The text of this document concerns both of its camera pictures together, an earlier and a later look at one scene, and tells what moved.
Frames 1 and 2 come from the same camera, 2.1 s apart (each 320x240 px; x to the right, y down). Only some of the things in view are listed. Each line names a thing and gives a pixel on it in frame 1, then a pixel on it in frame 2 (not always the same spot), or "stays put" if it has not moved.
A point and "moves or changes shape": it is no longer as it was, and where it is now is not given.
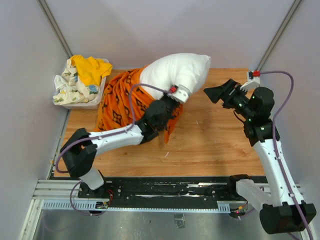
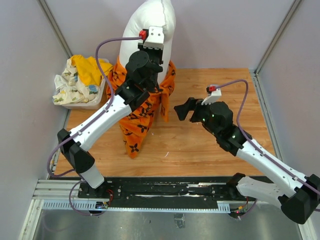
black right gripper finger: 215,93 to 182,110
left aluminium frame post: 55,26 stays put
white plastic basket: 90,105 stays put
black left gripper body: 171,105 to 155,55
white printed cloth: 69,90 stays put
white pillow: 189,70 to 157,13
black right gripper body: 237,99 to 201,113
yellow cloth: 90,70 stays put
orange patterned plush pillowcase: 123,102 moves or changes shape
